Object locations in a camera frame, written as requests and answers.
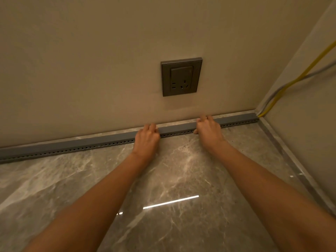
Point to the person's left forearm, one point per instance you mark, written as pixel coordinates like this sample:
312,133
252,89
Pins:
86,204

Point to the grey wall socket with switch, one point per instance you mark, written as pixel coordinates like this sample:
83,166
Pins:
181,77

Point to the grey perforated skirting rail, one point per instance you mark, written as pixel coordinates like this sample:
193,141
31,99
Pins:
78,146

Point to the person's left fingers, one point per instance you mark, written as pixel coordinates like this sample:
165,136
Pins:
151,127

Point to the person's left hand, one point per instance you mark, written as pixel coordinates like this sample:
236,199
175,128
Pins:
146,141

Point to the person's right hand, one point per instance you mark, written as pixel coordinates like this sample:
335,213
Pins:
210,132

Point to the person's right forearm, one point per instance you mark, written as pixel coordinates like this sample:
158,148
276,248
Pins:
270,199

